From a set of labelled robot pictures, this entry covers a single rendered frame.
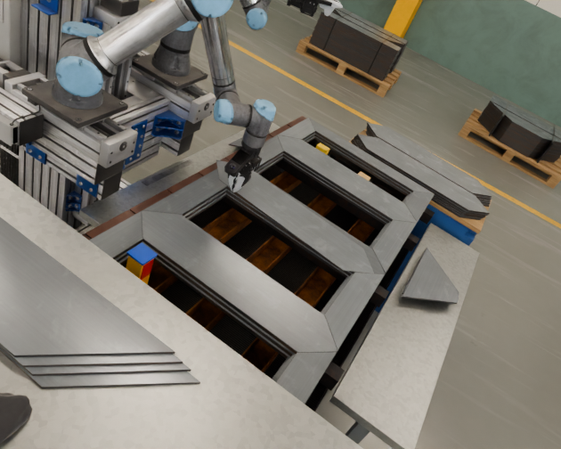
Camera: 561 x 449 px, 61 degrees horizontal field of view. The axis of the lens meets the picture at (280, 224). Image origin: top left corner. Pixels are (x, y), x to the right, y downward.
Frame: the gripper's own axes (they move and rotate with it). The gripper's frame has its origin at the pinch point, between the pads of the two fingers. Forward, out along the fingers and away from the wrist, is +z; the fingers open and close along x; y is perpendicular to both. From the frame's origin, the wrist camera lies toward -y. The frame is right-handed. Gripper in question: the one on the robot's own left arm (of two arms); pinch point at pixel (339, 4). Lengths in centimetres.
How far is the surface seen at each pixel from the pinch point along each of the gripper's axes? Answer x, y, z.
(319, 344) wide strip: 124, 44, 10
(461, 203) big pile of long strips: 20, 58, 91
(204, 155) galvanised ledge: 22, 75, -33
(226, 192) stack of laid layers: 64, 55, -23
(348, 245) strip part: 76, 51, 24
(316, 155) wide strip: 19, 59, 15
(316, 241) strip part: 80, 50, 12
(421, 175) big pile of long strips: 6, 60, 73
